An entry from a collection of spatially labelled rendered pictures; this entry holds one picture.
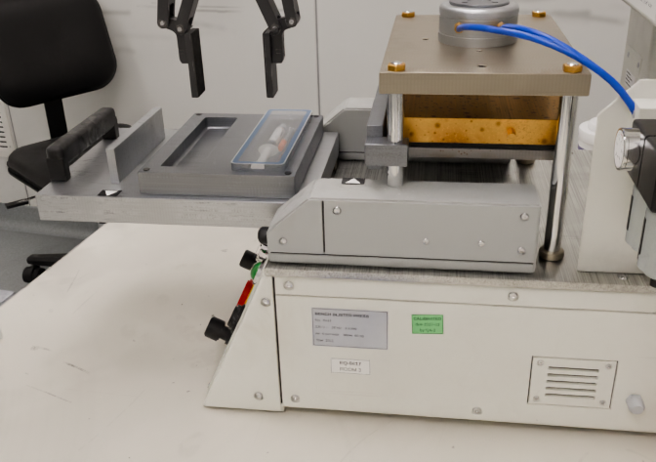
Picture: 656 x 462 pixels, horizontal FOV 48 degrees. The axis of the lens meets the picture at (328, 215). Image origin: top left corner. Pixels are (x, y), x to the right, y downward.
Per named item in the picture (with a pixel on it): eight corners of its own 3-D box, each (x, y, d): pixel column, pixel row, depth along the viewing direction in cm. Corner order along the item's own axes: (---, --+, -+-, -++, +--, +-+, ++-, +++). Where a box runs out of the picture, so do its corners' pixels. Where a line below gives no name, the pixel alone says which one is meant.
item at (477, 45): (596, 91, 90) (611, -21, 84) (665, 193, 62) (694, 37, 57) (394, 88, 93) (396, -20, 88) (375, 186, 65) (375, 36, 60)
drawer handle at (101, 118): (120, 136, 95) (115, 105, 93) (66, 182, 81) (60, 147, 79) (104, 136, 95) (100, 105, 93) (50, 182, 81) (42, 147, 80)
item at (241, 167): (269, 125, 93) (268, 108, 92) (313, 126, 92) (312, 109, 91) (231, 183, 76) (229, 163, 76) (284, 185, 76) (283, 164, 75)
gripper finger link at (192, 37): (191, 33, 78) (184, 33, 79) (198, 98, 81) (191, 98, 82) (198, 27, 81) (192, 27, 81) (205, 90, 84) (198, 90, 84)
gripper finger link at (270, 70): (267, 26, 80) (274, 26, 80) (271, 90, 83) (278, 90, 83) (262, 33, 78) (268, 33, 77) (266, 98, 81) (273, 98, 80)
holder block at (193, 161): (323, 134, 93) (323, 113, 92) (295, 198, 75) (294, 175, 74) (196, 131, 96) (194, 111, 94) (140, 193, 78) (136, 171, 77)
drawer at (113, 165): (339, 159, 96) (338, 101, 92) (312, 237, 76) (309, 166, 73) (120, 154, 100) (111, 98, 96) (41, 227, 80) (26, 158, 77)
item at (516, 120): (542, 98, 88) (550, 16, 84) (571, 167, 68) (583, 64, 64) (395, 96, 90) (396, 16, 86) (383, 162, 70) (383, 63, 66)
